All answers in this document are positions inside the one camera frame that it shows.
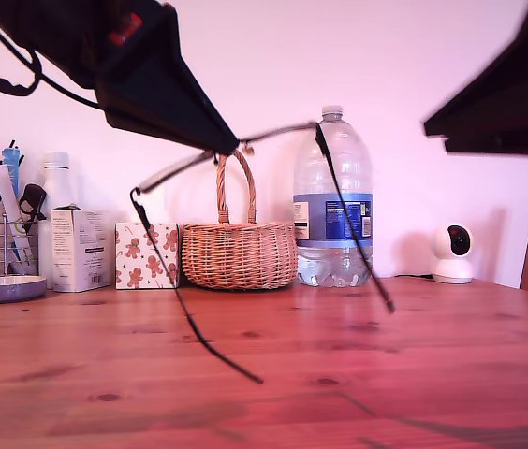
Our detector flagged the black thin-framed glasses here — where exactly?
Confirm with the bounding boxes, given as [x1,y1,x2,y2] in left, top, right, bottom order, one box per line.
[128,120,396,385]

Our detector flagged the white paper tissue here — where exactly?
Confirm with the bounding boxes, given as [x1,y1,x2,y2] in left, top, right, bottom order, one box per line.
[133,189,171,225]

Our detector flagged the white insulated bottle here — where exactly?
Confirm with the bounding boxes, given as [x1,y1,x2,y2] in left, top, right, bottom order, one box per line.
[37,152,81,290]

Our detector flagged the gingerbread print tissue box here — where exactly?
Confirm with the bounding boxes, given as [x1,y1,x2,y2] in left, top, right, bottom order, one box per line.
[114,222,183,290]

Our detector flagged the white printed carton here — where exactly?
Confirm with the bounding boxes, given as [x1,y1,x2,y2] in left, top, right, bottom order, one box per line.
[51,205,116,294]

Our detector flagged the black clip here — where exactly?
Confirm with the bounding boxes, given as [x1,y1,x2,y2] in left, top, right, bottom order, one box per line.
[18,183,49,234]

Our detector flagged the blue stick packet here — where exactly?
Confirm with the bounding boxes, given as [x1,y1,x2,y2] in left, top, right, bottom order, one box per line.
[3,147,23,200]

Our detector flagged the long white sachet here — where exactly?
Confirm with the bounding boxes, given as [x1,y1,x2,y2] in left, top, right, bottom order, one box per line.
[0,164,37,277]

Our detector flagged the large clear water bottle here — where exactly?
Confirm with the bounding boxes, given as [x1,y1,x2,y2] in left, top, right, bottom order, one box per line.
[293,105,374,288]

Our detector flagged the grey shallow dish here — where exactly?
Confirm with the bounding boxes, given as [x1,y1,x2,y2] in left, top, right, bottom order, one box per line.
[0,275,49,304]

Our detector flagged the thin black cable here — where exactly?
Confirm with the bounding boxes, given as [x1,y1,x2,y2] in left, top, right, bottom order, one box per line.
[0,0,106,111]

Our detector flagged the small white round camera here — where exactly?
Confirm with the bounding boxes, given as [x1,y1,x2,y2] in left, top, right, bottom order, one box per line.
[432,223,475,285]

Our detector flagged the wicker basket with handle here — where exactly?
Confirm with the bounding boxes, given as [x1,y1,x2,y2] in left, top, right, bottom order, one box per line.
[181,150,300,292]

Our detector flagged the thick black sleeved cable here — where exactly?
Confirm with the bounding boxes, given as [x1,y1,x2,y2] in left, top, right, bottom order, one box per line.
[0,36,43,98]

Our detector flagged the chrome wire rack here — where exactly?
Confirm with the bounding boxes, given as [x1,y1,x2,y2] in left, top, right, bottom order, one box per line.
[0,212,40,278]

